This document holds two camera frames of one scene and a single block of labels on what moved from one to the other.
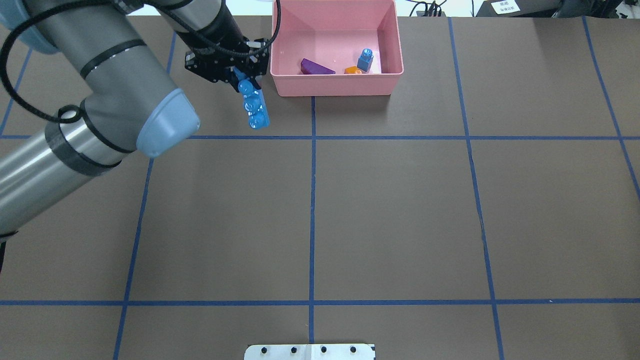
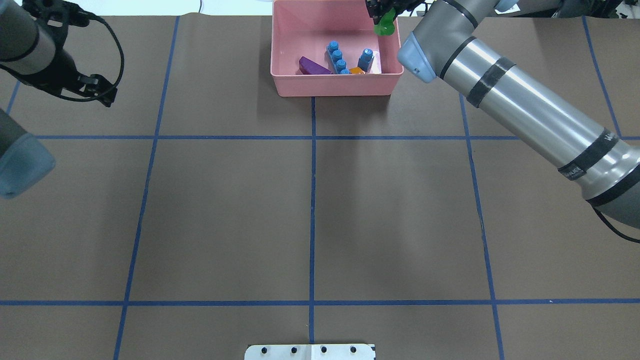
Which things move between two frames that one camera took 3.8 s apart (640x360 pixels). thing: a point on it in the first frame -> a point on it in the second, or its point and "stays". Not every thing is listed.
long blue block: [255, 104] -> [336, 55]
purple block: [308, 67] stays
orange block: [352, 70] stays
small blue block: [365, 59] stays
